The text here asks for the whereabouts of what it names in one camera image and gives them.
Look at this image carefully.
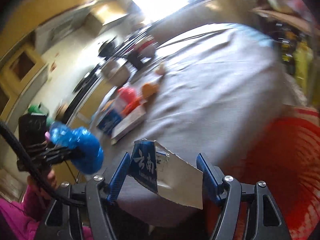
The torn blue white carton piece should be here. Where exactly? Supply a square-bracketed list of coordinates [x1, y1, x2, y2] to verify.
[129, 139, 203, 210]

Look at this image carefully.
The blue plastic bag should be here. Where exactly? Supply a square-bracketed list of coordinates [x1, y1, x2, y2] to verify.
[49, 122, 104, 174]

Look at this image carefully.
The magenta sleeve forearm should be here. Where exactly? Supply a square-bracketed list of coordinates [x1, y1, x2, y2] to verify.
[0, 184, 93, 240]

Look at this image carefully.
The red plastic trash bin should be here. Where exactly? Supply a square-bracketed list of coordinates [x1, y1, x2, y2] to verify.
[221, 105, 319, 239]

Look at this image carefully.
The person's left hand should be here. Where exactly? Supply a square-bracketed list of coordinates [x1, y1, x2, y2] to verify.
[26, 168, 58, 201]

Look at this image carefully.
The blue white flat box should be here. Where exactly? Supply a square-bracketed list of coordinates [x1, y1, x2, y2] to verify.
[97, 105, 146, 142]

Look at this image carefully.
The red white plastic bottle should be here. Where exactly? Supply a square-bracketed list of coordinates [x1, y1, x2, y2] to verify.
[117, 86, 141, 116]

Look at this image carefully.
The orange peel piece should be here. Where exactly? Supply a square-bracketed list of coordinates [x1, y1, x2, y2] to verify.
[141, 82, 159, 100]

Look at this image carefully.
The white grey tablecloth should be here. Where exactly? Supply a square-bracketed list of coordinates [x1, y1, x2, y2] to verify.
[109, 23, 291, 228]

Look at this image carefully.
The metal pot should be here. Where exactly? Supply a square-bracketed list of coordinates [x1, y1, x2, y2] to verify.
[101, 59, 131, 87]

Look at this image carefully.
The black cable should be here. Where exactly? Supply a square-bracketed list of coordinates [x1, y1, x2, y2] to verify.
[0, 119, 87, 208]

